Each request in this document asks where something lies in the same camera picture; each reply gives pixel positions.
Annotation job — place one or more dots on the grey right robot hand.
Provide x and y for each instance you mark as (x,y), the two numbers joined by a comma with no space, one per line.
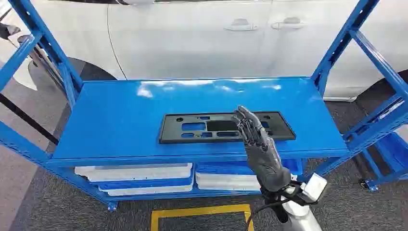
(264,159)

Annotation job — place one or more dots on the black plastic plate frame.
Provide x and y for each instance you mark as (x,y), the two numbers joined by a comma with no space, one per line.
(172,134)

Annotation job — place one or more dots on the black rack caster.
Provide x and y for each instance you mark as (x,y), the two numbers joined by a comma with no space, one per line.
(369,185)

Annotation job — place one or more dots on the white car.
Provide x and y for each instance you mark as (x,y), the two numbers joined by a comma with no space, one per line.
(191,47)

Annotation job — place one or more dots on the blue metal shelf rack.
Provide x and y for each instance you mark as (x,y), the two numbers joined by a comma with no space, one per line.
(127,127)

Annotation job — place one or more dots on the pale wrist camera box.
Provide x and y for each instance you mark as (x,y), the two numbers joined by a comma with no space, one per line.
(314,188)

